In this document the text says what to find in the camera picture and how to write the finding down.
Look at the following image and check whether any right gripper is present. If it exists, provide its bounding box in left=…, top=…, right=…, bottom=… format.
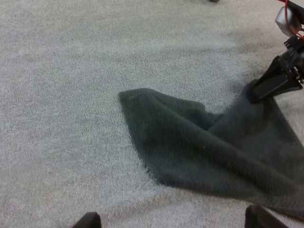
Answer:
left=249, top=0, right=304, bottom=104

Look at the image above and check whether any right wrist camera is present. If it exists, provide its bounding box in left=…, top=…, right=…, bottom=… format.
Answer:
left=275, top=5, right=303, bottom=37

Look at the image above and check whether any dark grey-green towel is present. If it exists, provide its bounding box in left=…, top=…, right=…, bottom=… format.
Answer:
left=118, top=79, right=304, bottom=221

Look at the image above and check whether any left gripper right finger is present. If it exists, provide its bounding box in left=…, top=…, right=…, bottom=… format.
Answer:
left=245, top=205, right=290, bottom=228

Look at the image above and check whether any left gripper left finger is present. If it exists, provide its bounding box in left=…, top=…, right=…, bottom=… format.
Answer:
left=72, top=211, right=102, bottom=228

